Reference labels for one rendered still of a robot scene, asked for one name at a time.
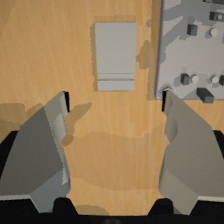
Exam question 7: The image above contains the grey fixture plate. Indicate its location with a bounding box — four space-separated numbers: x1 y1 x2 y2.
154 0 224 100

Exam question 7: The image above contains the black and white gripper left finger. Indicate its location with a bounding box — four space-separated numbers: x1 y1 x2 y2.
0 91 71 224

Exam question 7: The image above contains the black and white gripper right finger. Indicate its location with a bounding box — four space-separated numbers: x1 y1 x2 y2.
158 90 224 224

